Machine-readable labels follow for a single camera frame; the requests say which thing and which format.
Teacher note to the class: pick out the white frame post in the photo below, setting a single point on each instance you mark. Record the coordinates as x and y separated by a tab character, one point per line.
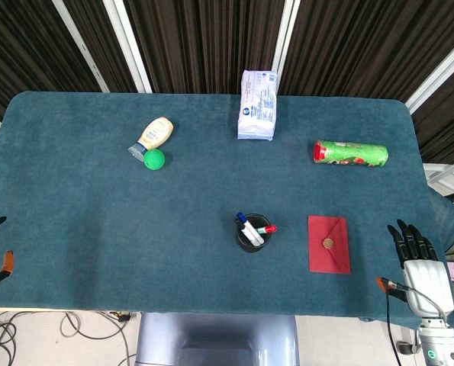
129	45
82	45
284	45
436	76

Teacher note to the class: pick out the mayonnaise squeeze bottle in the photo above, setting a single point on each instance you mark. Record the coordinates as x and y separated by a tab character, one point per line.
156	133

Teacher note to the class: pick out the teal fabric tablecloth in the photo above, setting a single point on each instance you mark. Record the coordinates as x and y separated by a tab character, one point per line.
97	228

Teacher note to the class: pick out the grey blue robot torso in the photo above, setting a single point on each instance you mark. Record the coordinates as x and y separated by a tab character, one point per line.
215	339

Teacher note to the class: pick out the blue cap white marker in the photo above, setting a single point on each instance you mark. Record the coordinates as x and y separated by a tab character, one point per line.
242	216

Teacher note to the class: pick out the brown pleated curtain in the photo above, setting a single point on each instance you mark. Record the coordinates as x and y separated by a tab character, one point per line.
211	42

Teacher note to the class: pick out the red envelope gold seal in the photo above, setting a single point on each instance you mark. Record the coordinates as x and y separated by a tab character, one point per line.
327	251

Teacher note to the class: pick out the black cap white marker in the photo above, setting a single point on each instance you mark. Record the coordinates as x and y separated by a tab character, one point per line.
240	224

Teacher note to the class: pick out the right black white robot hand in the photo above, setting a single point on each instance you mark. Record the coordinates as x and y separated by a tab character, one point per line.
427	278

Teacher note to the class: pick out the green rubber ball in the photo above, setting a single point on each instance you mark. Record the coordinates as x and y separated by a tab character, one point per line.
155	159

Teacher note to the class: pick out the red cap green marker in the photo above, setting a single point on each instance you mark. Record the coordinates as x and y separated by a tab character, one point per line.
270	228

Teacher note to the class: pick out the green chip can red lid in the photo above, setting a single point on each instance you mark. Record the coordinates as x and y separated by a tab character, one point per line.
352	154

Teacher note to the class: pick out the black pen cup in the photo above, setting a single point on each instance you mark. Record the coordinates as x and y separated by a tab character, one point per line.
246	246

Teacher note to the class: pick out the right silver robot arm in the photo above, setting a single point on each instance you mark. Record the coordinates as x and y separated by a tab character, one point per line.
438	343

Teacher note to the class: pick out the white tissue pack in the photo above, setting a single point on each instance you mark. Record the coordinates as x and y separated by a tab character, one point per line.
258	106

